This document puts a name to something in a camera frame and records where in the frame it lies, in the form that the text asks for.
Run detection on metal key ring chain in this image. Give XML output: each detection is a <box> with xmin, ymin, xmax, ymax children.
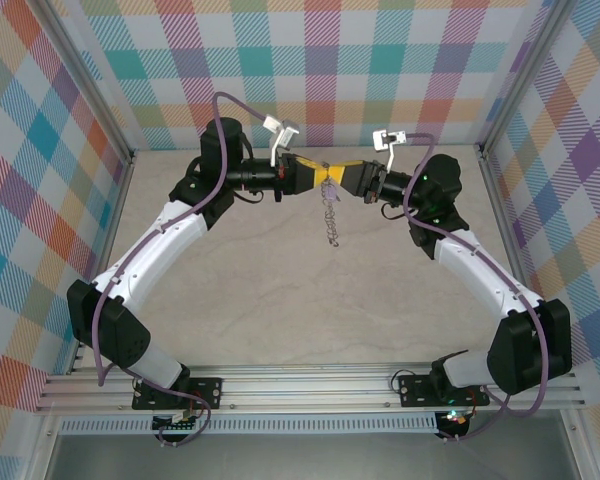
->
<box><xmin>317</xmin><ymin>162</ymin><xmax>344</xmax><ymax>247</ymax></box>

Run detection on black controller board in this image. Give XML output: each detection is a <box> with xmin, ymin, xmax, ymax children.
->
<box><xmin>435</xmin><ymin>409</ymin><xmax>470</xmax><ymax>439</ymax></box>
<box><xmin>152</xmin><ymin>412</ymin><xmax>201</xmax><ymax>434</ymax></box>

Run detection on grey metal base sheet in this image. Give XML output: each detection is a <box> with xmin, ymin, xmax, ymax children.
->
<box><xmin>44</xmin><ymin>432</ymin><xmax>581</xmax><ymax>480</ymax></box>

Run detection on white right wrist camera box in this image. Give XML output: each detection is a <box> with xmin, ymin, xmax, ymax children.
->
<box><xmin>372</xmin><ymin>128</ymin><xmax>410</xmax><ymax>171</ymax></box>

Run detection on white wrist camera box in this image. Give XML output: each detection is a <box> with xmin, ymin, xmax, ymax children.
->
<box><xmin>372</xmin><ymin>128</ymin><xmax>410</xmax><ymax>171</ymax></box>
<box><xmin>262</xmin><ymin>115</ymin><xmax>301</xmax><ymax>166</ymax></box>

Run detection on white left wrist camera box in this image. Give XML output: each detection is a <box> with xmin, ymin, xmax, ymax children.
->
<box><xmin>262</xmin><ymin>115</ymin><xmax>301</xmax><ymax>166</ymax></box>

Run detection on aluminium frame side bar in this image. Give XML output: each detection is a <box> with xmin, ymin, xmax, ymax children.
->
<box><xmin>476</xmin><ymin>144</ymin><xmax>556</xmax><ymax>321</ymax></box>
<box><xmin>67</xmin><ymin>149</ymin><xmax>136</xmax><ymax>376</ymax></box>

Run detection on aluminium frame post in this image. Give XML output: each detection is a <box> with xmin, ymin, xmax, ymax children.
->
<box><xmin>474</xmin><ymin>0</ymin><xmax>581</xmax><ymax>161</ymax></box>
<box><xmin>38</xmin><ymin>0</ymin><xmax>136</xmax><ymax>164</ymax></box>

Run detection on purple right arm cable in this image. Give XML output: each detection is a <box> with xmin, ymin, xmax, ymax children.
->
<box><xmin>402</xmin><ymin>133</ymin><xmax>550</xmax><ymax>444</ymax></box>

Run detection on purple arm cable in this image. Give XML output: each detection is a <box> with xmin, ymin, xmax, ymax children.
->
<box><xmin>92</xmin><ymin>92</ymin><xmax>269</xmax><ymax>447</ymax></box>
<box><xmin>402</xmin><ymin>133</ymin><xmax>550</xmax><ymax>444</ymax></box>

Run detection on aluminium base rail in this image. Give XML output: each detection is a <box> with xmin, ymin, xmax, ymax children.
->
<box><xmin>33</xmin><ymin>363</ymin><xmax>589</xmax><ymax>415</ymax></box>

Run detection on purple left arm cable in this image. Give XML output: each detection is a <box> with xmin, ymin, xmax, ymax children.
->
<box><xmin>92</xmin><ymin>92</ymin><xmax>269</xmax><ymax>447</ymax></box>

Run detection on perforated grey cable duct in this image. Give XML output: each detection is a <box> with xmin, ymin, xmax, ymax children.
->
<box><xmin>58</xmin><ymin>417</ymin><xmax>439</xmax><ymax>435</ymax></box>

